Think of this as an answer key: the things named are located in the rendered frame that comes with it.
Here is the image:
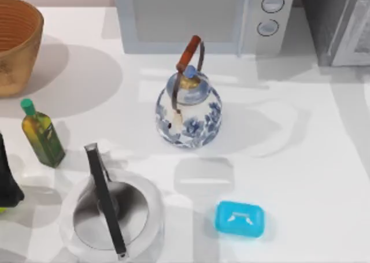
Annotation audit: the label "blue and white porcelain teapot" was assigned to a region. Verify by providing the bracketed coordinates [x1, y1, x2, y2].
[156, 35, 223, 150]

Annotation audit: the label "pale microwave oven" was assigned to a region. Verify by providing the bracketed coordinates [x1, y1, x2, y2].
[113, 0, 298, 58]

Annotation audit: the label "light blue soap box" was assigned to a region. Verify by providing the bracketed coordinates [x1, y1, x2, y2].
[213, 200, 265, 241]

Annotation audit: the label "silver metal kettle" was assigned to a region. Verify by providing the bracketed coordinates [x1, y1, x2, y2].
[59, 142, 165, 263]

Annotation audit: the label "microwave oven knob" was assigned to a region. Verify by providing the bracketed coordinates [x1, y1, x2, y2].
[257, 18, 280, 38]
[261, 0, 285, 14]

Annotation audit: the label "green oil bottle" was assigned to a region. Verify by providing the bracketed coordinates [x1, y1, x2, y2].
[20, 98, 66, 169]

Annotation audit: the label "brown woven basket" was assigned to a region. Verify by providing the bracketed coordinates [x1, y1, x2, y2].
[0, 0, 45, 98]

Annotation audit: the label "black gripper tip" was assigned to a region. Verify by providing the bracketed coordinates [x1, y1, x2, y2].
[0, 132, 25, 209]

